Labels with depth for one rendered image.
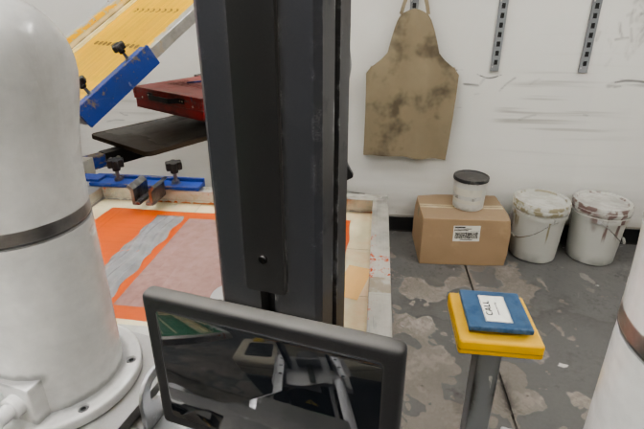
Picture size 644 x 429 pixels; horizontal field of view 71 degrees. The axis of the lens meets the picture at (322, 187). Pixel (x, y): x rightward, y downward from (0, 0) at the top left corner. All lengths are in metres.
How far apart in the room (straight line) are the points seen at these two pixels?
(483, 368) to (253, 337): 0.67
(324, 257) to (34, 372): 0.26
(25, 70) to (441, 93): 2.58
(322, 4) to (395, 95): 2.57
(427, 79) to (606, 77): 0.99
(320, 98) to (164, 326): 0.16
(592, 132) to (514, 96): 0.52
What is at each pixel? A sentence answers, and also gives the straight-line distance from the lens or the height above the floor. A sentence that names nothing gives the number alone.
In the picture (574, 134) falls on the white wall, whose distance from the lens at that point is 3.10.
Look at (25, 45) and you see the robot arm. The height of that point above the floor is 1.42.
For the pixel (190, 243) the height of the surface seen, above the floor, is 0.96.
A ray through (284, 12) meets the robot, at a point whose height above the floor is 1.44.
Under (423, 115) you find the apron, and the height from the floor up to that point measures 0.82.
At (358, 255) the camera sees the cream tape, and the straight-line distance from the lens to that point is 0.95.
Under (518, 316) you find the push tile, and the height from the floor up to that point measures 0.97.
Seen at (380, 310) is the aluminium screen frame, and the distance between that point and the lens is 0.75.
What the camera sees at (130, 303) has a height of 0.96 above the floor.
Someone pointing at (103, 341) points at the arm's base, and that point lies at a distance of 0.43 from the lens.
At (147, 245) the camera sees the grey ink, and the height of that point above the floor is 0.96.
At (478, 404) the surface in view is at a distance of 0.94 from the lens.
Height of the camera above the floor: 1.44
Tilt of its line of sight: 22 degrees down
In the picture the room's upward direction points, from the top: straight up
